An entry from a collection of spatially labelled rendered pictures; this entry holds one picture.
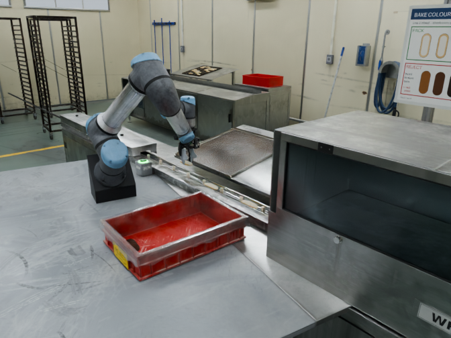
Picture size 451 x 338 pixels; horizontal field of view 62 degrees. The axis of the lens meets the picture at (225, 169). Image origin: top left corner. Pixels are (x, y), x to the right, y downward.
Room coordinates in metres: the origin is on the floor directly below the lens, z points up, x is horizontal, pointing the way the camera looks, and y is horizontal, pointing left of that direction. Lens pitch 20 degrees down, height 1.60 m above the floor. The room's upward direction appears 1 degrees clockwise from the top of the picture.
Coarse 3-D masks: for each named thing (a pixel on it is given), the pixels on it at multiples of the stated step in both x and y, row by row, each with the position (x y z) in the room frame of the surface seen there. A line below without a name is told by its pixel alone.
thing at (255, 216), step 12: (156, 168) 2.02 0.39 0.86; (168, 180) 1.92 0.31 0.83; (180, 180) 1.84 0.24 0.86; (192, 180) 1.84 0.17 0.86; (192, 192) 1.76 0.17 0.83; (216, 192) 1.69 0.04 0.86; (228, 204) 1.56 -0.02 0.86; (240, 204) 1.56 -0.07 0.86; (252, 216) 1.44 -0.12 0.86; (264, 216) 1.44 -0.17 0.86; (264, 228) 1.39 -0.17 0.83
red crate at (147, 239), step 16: (176, 224) 1.43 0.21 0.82; (192, 224) 1.43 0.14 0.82; (208, 224) 1.44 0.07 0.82; (144, 240) 1.30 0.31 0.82; (160, 240) 1.30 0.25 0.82; (224, 240) 1.26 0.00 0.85; (240, 240) 1.31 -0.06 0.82; (176, 256) 1.13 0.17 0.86; (192, 256) 1.17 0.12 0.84; (144, 272) 1.05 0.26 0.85; (160, 272) 1.08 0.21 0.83
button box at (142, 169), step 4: (148, 160) 2.06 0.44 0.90; (136, 164) 2.03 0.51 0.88; (140, 164) 2.00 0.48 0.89; (144, 164) 2.01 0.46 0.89; (148, 164) 2.02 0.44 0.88; (136, 168) 2.03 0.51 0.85; (140, 168) 2.00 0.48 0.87; (144, 168) 2.00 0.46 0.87; (148, 168) 2.02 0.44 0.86; (136, 172) 2.04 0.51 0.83; (140, 172) 2.00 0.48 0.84; (144, 172) 2.00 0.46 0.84; (148, 172) 2.02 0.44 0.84; (152, 172) 2.04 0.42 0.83
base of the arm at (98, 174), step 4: (96, 164) 1.70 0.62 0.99; (96, 168) 1.67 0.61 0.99; (100, 168) 1.63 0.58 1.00; (124, 168) 1.69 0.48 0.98; (96, 172) 1.66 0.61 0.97; (100, 172) 1.64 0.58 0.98; (104, 172) 1.62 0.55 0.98; (124, 172) 1.69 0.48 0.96; (96, 176) 1.66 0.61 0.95; (100, 176) 1.64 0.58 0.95; (104, 176) 1.64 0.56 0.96; (108, 176) 1.63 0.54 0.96; (112, 176) 1.63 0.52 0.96; (116, 176) 1.64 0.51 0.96; (120, 176) 1.66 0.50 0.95; (124, 176) 1.71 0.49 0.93; (100, 180) 1.65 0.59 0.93; (104, 180) 1.66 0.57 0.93; (108, 180) 1.64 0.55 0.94; (112, 180) 1.65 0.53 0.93; (116, 180) 1.66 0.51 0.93; (120, 180) 1.68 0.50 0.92; (104, 184) 1.66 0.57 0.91; (108, 184) 1.65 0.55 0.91; (112, 184) 1.66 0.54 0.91; (116, 184) 1.67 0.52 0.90
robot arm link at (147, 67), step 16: (144, 64) 1.49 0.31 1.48; (160, 64) 1.51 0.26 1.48; (128, 80) 1.52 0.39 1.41; (144, 80) 1.46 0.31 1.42; (128, 96) 1.54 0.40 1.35; (144, 96) 1.57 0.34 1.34; (112, 112) 1.59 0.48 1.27; (128, 112) 1.59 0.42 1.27; (96, 128) 1.62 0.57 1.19; (112, 128) 1.62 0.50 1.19; (96, 144) 1.61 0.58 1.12
